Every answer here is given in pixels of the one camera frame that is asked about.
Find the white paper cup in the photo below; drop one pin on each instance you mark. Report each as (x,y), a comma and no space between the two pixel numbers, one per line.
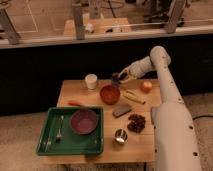
(91,81)

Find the orange bowl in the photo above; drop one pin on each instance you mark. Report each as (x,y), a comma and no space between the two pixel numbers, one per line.
(110,94)

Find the yellow banana toy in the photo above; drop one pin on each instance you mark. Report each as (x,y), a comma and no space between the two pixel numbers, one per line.
(133,97)

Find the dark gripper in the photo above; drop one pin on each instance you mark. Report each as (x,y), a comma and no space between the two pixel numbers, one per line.
(124,76)

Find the blue plastic cup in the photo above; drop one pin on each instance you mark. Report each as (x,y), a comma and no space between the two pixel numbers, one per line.
(117,85)

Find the orange carrot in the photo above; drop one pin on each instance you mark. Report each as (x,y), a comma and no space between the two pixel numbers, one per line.
(74,103)

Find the green plastic tray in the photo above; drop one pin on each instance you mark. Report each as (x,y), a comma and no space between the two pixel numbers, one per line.
(70,143)

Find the grey sponge block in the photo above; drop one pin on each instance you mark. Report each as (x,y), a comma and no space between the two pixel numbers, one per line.
(121,110)

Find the purple bowl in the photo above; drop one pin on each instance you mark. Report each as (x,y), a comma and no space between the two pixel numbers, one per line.
(83,121)

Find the brown grape cluster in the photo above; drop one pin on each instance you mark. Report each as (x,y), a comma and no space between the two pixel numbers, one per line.
(137,123)

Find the peach fruit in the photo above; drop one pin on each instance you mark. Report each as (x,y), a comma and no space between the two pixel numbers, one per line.
(146,86)

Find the black dish brush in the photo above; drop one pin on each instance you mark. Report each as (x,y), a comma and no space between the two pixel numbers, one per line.
(114,78)

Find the silver fork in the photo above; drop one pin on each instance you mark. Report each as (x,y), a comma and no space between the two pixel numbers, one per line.
(59,134)

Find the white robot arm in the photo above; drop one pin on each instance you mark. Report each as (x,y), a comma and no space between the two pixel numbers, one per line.
(174,133)

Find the small metal cup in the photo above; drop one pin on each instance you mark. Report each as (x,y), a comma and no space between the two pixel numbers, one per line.
(121,136)

